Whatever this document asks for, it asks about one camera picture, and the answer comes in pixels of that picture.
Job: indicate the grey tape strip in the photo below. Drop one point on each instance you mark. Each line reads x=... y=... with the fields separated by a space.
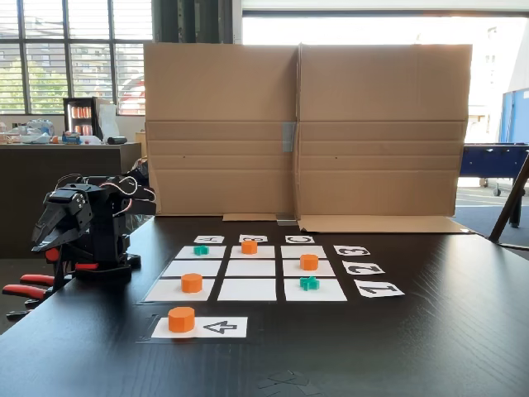
x=286 y=219
x=289 y=136

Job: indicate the plastic bottle pack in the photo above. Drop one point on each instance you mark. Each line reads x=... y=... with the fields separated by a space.
x=40 y=126

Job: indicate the brown cardboard screen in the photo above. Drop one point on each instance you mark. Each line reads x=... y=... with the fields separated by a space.
x=219 y=91
x=380 y=103

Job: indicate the white paper grid square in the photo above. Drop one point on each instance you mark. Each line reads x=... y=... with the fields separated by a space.
x=250 y=268
x=161 y=293
x=291 y=269
x=218 y=252
x=190 y=268
x=292 y=250
x=330 y=294
x=246 y=289
x=266 y=253

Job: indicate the paper sheet number 2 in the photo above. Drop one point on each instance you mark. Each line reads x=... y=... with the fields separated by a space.
x=363 y=268

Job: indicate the red-padded black clamp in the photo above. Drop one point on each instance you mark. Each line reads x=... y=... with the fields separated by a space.
x=51 y=254

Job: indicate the blue foosball table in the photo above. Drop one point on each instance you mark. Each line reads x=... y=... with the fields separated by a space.
x=492 y=159

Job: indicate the paper sheet letter C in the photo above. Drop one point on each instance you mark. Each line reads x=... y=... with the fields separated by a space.
x=299 y=239

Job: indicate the black mini fridge with cans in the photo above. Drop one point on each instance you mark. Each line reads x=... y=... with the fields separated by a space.
x=80 y=111

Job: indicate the black cylindrical object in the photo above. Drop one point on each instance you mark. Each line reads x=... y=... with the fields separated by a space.
x=117 y=140

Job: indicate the green cross-shaped token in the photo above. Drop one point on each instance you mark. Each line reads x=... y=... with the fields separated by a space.
x=201 y=250
x=309 y=283

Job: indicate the paper sheet number 3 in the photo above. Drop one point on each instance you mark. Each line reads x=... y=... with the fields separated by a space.
x=351 y=250

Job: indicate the white paper arrow sheet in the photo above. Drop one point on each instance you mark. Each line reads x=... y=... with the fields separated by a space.
x=202 y=320

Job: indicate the paper sheet letter B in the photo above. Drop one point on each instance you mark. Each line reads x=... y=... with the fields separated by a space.
x=253 y=237

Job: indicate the paper sheet number 1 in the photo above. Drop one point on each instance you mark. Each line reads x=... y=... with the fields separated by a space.
x=378 y=288

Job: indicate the small blue box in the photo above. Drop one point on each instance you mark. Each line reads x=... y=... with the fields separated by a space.
x=71 y=138

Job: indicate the blue upright panel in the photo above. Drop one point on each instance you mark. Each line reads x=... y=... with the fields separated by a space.
x=514 y=116

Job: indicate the brown-legged camera tripod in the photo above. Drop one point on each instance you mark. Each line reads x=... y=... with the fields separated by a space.
x=507 y=207

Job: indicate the paper sheet letter A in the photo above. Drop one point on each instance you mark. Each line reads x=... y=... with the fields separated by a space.
x=208 y=239

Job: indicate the round orange token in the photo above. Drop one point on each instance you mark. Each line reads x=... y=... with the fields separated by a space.
x=192 y=283
x=309 y=262
x=181 y=319
x=249 y=247

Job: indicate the dark brown counter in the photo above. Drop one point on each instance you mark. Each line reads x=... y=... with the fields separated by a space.
x=41 y=173

